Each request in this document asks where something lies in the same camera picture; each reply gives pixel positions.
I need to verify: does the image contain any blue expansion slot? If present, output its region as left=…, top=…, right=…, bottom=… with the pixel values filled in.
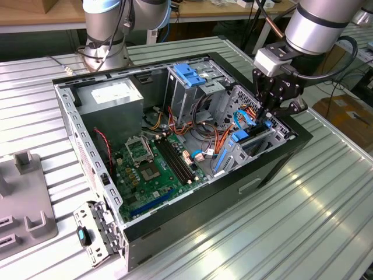
left=129, top=188, right=176, bottom=218

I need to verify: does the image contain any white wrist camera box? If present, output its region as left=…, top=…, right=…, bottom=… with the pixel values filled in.
left=252, top=48, right=292, bottom=78

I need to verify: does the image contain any red black twisted wire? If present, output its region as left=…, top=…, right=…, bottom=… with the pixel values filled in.
left=93, top=127, right=114, bottom=176

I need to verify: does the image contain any metal socket cover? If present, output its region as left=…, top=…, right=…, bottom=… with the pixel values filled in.
left=124, top=135, right=154, bottom=164

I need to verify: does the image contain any green motherboard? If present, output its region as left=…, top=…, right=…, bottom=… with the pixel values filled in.
left=112, top=131, right=210, bottom=224

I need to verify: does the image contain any grey parts rack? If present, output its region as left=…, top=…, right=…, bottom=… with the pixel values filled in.
left=0, top=150, right=59, bottom=260

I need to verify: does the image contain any grey metal disk bay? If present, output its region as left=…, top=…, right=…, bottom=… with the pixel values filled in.
left=211, top=84, right=295, bottom=179

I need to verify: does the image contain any slatted metal side table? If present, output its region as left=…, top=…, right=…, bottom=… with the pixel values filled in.
left=332, top=20, right=373, bottom=85

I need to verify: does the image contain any grey optical drive cage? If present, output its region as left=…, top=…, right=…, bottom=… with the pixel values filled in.
left=163, top=59, right=234, bottom=126

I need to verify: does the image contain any grey cable with metal plug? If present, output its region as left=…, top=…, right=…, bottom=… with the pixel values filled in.
left=48, top=55, right=75, bottom=76

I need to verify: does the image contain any blue drive bay latch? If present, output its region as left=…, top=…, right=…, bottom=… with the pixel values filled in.
left=173, top=63, right=206, bottom=88

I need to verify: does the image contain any grey metal slot bracket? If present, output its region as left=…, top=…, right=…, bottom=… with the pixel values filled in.
left=72, top=200, right=125, bottom=268

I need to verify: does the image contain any flat brown cardboard box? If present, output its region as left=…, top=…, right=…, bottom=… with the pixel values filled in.
left=313, top=94, right=373, bottom=141

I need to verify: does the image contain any black latch with blue insert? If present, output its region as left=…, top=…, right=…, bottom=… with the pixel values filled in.
left=75, top=226, right=93, bottom=248

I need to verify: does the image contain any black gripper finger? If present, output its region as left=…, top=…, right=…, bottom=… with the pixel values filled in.
left=252, top=68, right=268, bottom=119
left=265, top=95, right=309, bottom=119

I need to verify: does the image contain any black RAM slot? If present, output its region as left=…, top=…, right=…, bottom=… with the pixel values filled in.
left=161, top=134, right=199, bottom=181
left=153, top=137, right=192, bottom=185

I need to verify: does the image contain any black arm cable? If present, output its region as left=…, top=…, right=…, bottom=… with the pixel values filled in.
left=75, top=0, right=136, bottom=72

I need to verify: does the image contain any orange red power wire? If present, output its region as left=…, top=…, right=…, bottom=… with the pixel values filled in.
left=215, top=105, right=261, bottom=154

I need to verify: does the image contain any thick black camera cable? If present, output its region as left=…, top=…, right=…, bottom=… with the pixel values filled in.
left=287, top=35, right=359, bottom=82

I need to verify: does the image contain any grey power supply unit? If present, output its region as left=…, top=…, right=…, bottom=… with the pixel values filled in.
left=74, top=78, right=145, bottom=152

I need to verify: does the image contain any small brown cardboard box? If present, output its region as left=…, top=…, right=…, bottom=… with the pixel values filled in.
left=41, top=0, right=64, bottom=15

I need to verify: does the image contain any black PC case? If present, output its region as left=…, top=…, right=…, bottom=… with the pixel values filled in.
left=51, top=51, right=314, bottom=272

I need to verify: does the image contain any CPU socket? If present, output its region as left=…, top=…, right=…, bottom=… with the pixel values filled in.
left=139, top=162, right=163, bottom=183

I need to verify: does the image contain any wooden desk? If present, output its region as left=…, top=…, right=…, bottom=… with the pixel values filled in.
left=0, top=0, right=300, bottom=34

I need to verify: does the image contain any blue data wire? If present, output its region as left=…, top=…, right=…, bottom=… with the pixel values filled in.
left=191, top=109, right=258, bottom=160

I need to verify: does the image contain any orange yellow wire bundle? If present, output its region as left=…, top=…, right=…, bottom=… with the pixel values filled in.
left=142, top=104, right=234, bottom=155

